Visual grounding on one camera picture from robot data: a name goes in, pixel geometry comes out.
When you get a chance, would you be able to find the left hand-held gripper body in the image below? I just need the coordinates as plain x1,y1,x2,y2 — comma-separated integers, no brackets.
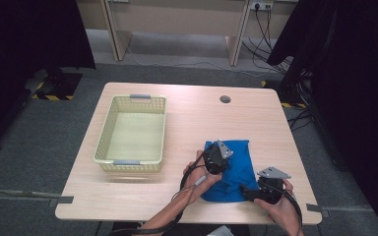
203,140,234,175

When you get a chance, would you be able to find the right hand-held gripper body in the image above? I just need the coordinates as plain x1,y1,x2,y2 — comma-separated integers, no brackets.
257,166,292,205

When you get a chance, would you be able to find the blue t-shirt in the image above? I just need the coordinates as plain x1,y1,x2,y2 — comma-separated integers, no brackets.
201,140,261,204

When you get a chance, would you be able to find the pale yellow plastic basket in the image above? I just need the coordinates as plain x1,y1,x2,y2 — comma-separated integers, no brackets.
93,93,167,174

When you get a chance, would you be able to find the person's right hand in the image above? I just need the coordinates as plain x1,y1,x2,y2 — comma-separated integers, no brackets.
254,179,301,229

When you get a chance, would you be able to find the white sheet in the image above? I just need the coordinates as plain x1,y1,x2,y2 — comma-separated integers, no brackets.
206,224,234,236

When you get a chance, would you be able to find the grey tape strip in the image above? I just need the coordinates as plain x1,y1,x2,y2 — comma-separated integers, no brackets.
48,195,75,207
305,203,331,218

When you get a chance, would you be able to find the black stand base striped edge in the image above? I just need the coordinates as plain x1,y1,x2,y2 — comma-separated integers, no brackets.
260,80,308,110
24,67,84,102

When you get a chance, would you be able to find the black curtain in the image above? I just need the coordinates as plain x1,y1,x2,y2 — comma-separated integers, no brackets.
267,0,378,236
0,0,96,156

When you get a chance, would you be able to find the beige wooden desk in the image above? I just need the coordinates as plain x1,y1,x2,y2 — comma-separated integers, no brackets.
76,0,299,67

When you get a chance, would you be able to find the white power socket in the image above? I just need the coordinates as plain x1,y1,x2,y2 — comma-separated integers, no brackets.
249,0,275,11

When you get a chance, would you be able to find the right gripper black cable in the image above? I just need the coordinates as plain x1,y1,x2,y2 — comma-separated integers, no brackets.
259,180,304,236

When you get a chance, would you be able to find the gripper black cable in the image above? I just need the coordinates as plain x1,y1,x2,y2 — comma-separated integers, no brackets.
106,146,215,236
259,180,304,236

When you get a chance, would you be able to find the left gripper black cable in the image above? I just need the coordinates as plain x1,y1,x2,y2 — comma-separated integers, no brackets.
106,146,215,236

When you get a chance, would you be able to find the white floor cable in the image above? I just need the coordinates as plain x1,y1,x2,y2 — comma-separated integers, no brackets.
126,45,267,78

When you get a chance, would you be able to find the tangle of black cables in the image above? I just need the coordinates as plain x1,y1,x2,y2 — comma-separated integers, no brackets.
241,3,316,132

